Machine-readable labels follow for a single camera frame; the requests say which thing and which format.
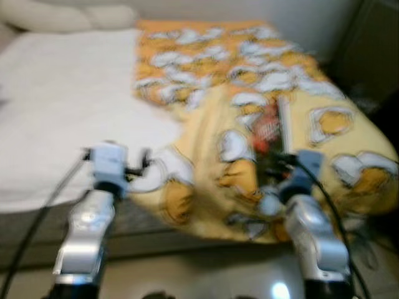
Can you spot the dark red cover book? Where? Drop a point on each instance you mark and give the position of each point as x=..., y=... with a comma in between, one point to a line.
x=268, y=131

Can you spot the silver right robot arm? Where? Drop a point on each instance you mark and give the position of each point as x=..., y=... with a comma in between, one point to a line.
x=315, y=237

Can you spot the white quilted mattress pad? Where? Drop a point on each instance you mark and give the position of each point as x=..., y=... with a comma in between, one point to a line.
x=62, y=93

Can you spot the grey bed base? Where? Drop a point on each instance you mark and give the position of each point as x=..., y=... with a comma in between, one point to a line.
x=143, y=230

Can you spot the yellow cartoon egg print quilt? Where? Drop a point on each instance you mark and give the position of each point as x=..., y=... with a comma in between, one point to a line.
x=336, y=124

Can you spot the cream long bolster pillow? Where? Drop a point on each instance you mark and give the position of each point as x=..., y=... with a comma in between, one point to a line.
x=50, y=15

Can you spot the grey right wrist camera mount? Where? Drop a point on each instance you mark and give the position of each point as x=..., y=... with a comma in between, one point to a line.
x=307, y=169

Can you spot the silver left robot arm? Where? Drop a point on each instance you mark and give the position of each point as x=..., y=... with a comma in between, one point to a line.
x=84, y=243

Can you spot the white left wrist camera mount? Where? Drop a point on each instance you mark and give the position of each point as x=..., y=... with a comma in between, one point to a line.
x=109, y=161

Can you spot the dark cabinet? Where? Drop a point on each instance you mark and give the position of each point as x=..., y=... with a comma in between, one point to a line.
x=368, y=50

